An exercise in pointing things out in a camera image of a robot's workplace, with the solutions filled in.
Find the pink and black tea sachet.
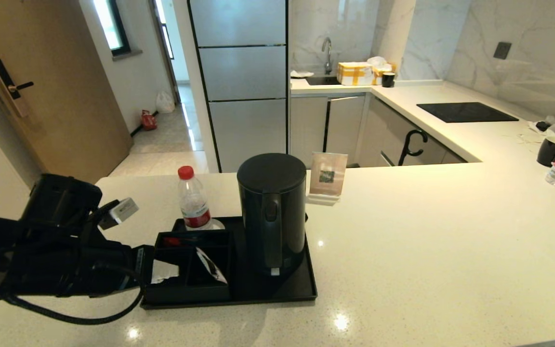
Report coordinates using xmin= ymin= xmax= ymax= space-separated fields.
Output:
xmin=196 ymin=247 xmax=229 ymax=285

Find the black electric kettle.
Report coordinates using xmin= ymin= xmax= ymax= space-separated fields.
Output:
xmin=237 ymin=153 xmax=307 ymax=278

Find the red-capped water bottle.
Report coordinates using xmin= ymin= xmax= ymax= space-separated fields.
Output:
xmin=177 ymin=166 xmax=212 ymax=231

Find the black compartment organizer box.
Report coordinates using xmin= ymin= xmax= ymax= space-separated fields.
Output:
xmin=142 ymin=230 xmax=234 ymax=303

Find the black serving tray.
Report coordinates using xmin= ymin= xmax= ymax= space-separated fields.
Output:
xmin=140 ymin=216 xmax=318 ymax=310

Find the red bag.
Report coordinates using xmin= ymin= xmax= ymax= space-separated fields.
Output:
xmin=141 ymin=110 xmax=159 ymax=132

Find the white plastic bag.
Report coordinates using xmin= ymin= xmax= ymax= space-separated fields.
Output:
xmin=156 ymin=90 xmax=176 ymax=114

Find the wooden door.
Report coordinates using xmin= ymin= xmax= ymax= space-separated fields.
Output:
xmin=0 ymin=0 xmax=134 ymax=186

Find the acrylic QR code sign stand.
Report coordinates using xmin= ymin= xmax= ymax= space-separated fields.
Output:
xmin=306 ymin=152 xmax=348 ymax=207

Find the silver refrigerator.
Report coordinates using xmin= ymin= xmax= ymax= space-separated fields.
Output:
xmin=187 ymin=0 xmax=290 ymax=173

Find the grey kitchen cabinet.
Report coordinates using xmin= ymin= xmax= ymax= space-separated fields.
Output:
xmin=291 ymin=94 xmax=468 ymax=168

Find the black framed window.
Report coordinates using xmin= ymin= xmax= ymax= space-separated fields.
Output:
xmin=92 ymin=0 xmax=131 ymax=57

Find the chrome sink faucet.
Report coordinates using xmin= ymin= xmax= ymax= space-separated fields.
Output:
xmin=321 ymin=38 xmax=333 ymax=75

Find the cardboard box with yellow tape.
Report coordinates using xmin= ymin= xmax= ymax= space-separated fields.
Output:
xmin=337 ymin=62 xmax=374 ymax=87

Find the small yellow taped box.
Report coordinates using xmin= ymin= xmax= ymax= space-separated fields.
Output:
xmin=373 ymin=65 xmax=397 ymax=86

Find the black induction cooktop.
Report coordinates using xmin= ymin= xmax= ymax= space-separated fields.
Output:
xmin=416 ymin=103 xmax=519 ymax=124

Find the black mug white inside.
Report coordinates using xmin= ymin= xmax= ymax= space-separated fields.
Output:
xmin=537 ymin=136 xmax=555 ymax=168

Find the crumpled clear plastic wrap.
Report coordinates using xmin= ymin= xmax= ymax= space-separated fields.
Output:
xmin=528 ymin=116 xmax=555 ymax=138

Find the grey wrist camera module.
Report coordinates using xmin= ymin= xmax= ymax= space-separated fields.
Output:
xmin=98 ymin=198 xmax=139 ymax=230

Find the black door lock handle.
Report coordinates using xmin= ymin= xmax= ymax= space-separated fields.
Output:
xmin=0 ymin=59 xmax=35 ymax=119

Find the black curved hook handle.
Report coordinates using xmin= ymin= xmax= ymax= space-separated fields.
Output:
xmin=398 ymin=130 xmax=428 ymax=167

